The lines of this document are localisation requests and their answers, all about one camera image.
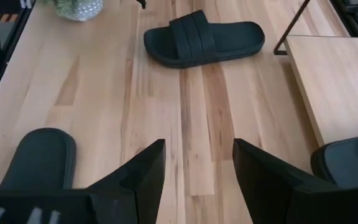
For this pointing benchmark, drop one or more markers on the far table with tires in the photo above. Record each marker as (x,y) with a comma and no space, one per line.
(337,77)

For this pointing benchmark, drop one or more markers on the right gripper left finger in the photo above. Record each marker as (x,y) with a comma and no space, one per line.
(120,202)

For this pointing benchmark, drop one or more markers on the green artificial plant white pot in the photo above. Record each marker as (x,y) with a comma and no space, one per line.
(79,11)

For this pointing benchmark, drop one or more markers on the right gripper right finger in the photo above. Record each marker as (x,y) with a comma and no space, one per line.
(275,199)

